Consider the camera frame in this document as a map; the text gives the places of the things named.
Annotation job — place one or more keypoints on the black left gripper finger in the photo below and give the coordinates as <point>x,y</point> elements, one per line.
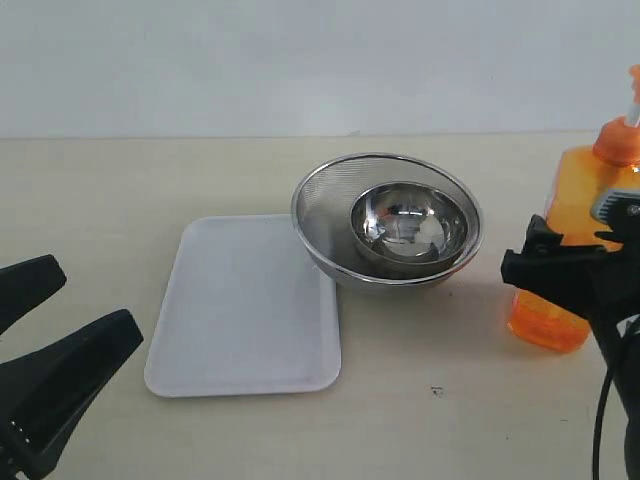
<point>45,394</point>
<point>26,285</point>

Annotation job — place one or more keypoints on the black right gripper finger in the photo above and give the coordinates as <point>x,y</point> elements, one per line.
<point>557,273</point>

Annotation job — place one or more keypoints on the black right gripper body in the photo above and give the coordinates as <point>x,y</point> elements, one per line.
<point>616,279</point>

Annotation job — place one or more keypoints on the orange pump soap bottle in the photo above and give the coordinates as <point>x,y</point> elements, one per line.
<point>587,179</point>

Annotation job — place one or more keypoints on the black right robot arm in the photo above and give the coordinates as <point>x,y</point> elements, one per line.
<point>623,375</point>

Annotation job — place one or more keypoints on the small stainless steel bowl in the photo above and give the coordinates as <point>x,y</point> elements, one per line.
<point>407,223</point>

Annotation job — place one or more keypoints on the steel mesh strainer basket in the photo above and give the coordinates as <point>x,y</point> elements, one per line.
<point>321,205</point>

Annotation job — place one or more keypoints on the white rectangular foam tray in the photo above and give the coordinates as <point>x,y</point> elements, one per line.
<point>246,312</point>

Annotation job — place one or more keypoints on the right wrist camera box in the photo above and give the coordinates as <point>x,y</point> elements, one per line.
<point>610,198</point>

